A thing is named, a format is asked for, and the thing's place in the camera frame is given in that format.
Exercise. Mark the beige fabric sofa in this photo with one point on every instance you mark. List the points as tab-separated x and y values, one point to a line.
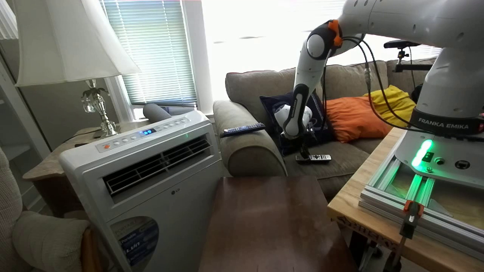
251	152

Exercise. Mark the light wood robot table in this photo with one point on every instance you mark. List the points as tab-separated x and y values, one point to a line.
353	202

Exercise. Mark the wooden lamp end table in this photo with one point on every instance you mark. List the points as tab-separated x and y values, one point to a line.
50	167

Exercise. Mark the orange pillow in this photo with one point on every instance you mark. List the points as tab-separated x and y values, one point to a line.
353	119

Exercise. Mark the black orange table clamp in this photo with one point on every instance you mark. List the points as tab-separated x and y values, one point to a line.
410	220

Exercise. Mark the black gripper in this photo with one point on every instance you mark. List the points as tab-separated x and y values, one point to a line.
303	143

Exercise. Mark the crystal stem lamp white shade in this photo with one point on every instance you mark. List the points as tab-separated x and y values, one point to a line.
65	40

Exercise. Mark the yellow cloth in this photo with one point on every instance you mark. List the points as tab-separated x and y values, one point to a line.
398	103

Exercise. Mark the beige armchair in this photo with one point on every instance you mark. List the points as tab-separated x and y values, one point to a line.
45	242

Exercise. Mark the navy blue pillow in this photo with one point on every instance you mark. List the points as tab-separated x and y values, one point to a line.
272	108

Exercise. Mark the black camera on tripod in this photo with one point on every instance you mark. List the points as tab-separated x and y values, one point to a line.
402	45

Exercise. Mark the white portable air conditioner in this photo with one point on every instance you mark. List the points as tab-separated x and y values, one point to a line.
166	202

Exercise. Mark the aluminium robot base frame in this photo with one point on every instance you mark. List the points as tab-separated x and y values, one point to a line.
383	202

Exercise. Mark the white window blind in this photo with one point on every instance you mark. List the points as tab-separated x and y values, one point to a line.
151	51

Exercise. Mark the black remote control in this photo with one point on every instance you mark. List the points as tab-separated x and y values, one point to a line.
242	129

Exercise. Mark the dark wooden side table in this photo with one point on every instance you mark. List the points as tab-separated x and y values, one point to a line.
272	227

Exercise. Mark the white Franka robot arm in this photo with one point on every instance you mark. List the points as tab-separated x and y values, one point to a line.
454	76

